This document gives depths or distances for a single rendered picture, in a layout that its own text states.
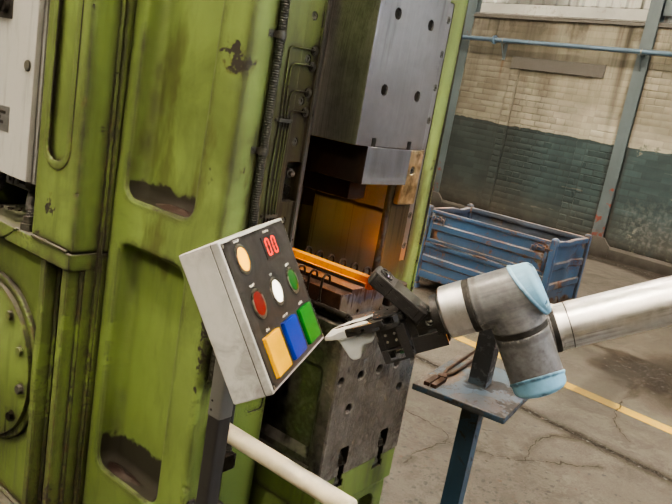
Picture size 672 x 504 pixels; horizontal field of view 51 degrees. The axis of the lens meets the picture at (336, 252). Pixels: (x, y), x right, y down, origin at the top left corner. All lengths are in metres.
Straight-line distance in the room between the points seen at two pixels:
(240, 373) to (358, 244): 1.04
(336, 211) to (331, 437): 0.74
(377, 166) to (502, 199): 8.76
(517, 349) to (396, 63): 0.87
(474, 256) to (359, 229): 3.58
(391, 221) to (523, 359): 1.07
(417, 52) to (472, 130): 9.00
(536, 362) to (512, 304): 0.10
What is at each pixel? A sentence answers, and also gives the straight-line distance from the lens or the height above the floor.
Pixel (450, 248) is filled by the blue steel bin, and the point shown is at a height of 0.41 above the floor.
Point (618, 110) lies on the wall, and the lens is 9.82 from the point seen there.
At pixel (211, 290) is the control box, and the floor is 1.12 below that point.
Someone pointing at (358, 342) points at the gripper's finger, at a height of 1.07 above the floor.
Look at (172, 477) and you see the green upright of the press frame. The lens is 1.92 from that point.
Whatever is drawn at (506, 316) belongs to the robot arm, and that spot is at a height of 1.18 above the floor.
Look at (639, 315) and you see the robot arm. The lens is 1.33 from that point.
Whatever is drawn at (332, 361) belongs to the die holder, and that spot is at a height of 0.82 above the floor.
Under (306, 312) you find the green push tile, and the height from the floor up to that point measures 1.03.
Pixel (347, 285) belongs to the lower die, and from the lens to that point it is 1.87.
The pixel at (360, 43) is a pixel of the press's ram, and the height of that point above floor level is 1.60.
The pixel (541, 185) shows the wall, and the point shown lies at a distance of 10.21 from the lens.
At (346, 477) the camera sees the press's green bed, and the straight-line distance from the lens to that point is 2.06.
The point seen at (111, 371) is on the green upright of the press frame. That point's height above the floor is 0.62.
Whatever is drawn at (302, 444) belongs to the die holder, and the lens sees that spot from 1.99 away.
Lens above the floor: 1.47
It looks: 13 degrees down
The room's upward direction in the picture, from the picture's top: 10 degrees clockwise
